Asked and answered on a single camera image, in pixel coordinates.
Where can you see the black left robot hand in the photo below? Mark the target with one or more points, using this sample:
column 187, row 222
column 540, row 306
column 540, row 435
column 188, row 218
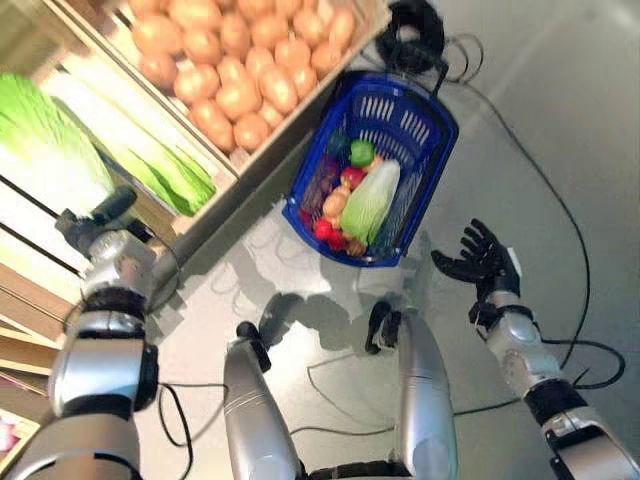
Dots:
column 95, row 220

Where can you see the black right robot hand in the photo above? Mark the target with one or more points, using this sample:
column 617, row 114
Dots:
column 487, row 265

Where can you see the napa cabbage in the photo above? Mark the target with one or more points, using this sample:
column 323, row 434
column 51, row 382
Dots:
column 45, row 135
column 170, row 175
column 370, row 200

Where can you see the blue plastic shopping basket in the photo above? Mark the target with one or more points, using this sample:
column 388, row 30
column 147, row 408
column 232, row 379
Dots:
column 400, row 100

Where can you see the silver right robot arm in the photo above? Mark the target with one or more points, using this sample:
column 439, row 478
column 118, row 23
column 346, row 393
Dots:
column 520, row 340

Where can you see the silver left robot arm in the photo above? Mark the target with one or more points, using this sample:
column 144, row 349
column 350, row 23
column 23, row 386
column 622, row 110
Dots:
column 95, row 370

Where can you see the wooden tiered display shelf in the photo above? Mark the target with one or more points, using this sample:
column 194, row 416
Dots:
column 215, row 225

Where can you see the orange brown vegetable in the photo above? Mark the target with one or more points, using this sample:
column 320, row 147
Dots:
column 356, row 247

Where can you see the wooden potato crate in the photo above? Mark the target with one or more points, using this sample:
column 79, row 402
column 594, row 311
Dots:
column 227, row 162

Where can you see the small red vegetable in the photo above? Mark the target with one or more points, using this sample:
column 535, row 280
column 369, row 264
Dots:
column 324, row 229
column 337, row 241

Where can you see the red apple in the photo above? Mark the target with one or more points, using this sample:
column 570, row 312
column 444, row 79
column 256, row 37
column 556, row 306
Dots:
column 352, row 176

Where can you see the tan onion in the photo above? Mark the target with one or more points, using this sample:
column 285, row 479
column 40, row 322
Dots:
column 335, row 201

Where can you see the green bell pepper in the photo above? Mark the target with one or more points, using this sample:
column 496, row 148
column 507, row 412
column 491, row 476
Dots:
column 361, row 153

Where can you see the dark purple eggplant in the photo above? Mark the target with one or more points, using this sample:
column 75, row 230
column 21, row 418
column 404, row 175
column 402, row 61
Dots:
column 322, row 175

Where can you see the dark green vegetable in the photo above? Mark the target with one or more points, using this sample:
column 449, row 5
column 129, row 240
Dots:
column 338, row 143

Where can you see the black robot waist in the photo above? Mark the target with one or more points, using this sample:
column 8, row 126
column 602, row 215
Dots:
column 360, row 472

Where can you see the silver left robot leg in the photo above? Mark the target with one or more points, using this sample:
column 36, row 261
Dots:
column 255, row 410

